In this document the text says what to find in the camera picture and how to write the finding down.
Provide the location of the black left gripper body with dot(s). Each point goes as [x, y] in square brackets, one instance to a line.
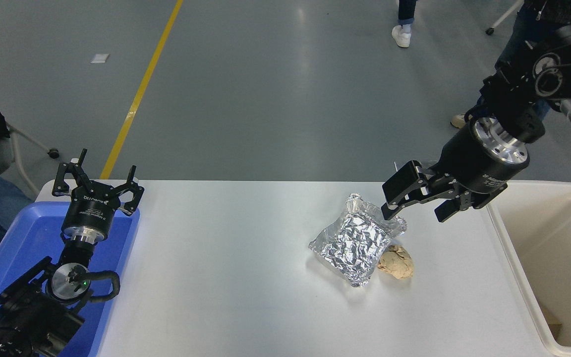
[89, 210]

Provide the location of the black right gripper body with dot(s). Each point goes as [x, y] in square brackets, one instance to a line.
[469, 166]

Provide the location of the silver foil tray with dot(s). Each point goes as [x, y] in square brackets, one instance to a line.
[352, 243]

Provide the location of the person standing by arm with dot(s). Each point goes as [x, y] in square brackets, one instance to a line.
[513, 39]

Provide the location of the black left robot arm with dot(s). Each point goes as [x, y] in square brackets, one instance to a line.
[28, 317]

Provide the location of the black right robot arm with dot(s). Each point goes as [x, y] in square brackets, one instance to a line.
[563, 64]

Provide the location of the white office chair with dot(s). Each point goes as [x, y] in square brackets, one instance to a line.
[18, 144]

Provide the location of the crumpled tan paper ball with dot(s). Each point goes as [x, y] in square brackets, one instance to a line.
[398, 263]

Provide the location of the blue plastic tray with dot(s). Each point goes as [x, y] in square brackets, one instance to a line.
[23, 248]

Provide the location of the large pale plastic bin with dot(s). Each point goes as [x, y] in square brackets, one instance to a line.
[563, 248]

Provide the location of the white paper scrap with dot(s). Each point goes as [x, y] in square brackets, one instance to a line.
[100, 58]

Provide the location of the walking person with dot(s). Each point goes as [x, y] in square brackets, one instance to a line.
[404, 32]

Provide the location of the white chair leg with caster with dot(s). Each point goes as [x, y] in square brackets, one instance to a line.
[503, 17]

